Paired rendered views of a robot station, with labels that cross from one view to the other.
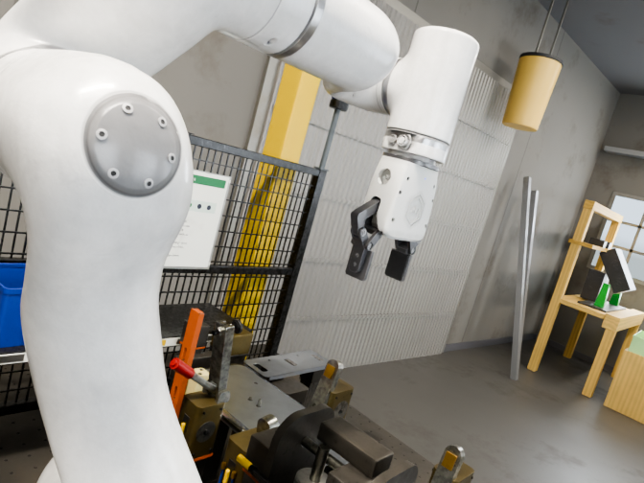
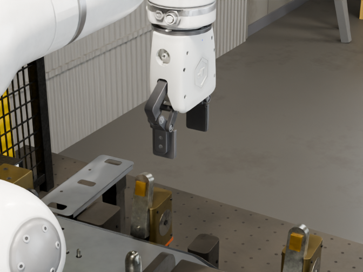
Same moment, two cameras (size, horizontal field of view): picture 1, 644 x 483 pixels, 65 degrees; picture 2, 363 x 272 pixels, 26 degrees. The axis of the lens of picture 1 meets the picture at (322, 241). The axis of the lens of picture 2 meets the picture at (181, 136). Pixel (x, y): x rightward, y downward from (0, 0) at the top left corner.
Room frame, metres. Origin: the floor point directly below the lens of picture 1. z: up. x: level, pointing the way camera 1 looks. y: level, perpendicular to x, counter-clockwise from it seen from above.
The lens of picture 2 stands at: (-0.24, 0.11, 1.89)
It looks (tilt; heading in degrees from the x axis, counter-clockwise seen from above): 25 degrees down; 348
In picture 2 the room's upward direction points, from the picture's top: straight up
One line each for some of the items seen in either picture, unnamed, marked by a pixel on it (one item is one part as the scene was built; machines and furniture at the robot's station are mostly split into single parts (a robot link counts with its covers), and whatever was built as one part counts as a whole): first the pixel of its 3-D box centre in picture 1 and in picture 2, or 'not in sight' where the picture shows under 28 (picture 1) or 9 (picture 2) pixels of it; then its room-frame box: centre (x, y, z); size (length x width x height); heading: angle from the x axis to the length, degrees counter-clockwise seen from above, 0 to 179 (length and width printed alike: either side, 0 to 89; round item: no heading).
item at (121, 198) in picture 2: (303, 403); (114, 217); (1.49, -0.08, 0.84); 0.05 x 0.05 x 0.29; 51
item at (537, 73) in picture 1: (530, 93); not in sight; (4.66, -1.41, 2.66); 0.37 x 0.37 x 0.60
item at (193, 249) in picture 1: (189, 219); not in sight; (1.52, 0.41, 1.30); 0.23 x 0.02 x 0.31; 141
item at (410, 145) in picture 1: (413, 148); (180, 11); (0.68, -0.08, 1.62); 0.09 x 0.08 x 0.03; 140
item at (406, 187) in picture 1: (400, 195); (181, 59); (0.68, -0.08, 1.56); 0.10 x 0.07 x 0.11; 140
